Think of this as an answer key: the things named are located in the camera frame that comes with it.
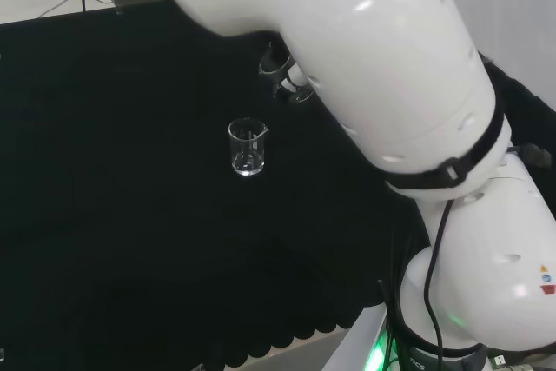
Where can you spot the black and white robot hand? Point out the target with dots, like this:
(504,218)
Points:
(295,77)

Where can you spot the clear glass beaker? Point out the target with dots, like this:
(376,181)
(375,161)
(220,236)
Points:
(271,68)
(247,149)

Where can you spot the black table cloth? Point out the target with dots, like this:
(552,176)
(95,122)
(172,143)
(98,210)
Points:
(130,171)

